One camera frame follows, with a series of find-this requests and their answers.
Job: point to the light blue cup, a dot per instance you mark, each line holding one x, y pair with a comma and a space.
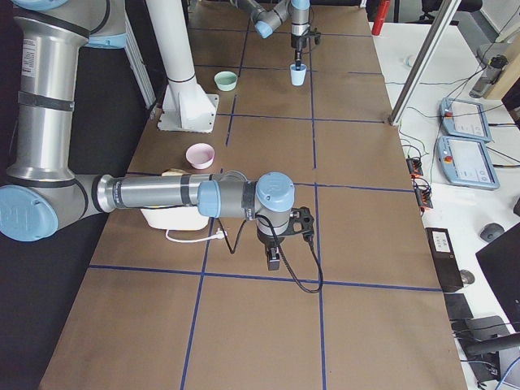
298, 74

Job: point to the green bowl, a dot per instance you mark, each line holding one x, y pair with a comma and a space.
225, 80

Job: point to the red bottle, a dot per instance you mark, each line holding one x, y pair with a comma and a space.
382, 12

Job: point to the white toaster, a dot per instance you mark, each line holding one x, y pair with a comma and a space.
184, 218

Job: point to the pink bowl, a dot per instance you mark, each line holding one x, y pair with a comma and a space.
200, 156

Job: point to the white pillar with base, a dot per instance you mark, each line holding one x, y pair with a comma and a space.
186, 106

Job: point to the bread slice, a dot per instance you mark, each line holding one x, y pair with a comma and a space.
173, 172

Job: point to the orange black connector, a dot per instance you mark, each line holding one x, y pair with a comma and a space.
422, 188

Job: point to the black box with label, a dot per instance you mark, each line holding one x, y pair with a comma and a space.
444, 259

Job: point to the far teach pendant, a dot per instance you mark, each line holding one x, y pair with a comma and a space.
461, 118

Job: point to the teach pendant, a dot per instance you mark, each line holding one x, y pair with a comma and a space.
461, 118
466, 162

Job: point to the near teach pendant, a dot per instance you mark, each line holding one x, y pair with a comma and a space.
466, 162

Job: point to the black computer mouse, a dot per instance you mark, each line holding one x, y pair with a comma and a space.
491, 231

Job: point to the aluminium frame post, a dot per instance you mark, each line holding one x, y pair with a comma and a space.
447, 11

